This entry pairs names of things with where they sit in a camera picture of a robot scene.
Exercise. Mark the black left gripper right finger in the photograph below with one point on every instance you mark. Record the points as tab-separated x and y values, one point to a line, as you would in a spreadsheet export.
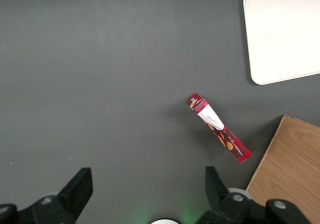
217	196

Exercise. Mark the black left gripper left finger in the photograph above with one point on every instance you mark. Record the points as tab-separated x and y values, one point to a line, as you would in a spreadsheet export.
72	196

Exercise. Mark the red cookie box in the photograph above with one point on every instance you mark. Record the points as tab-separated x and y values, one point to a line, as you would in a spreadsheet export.
217	127

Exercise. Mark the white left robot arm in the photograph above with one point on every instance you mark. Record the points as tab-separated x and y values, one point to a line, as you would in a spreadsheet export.
163	221

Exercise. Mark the cream plastic tray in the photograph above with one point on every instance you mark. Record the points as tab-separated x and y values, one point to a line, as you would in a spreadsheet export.
285	31

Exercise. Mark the wooden two-drawer cabinet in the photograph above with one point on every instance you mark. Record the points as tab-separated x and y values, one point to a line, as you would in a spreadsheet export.
290	171

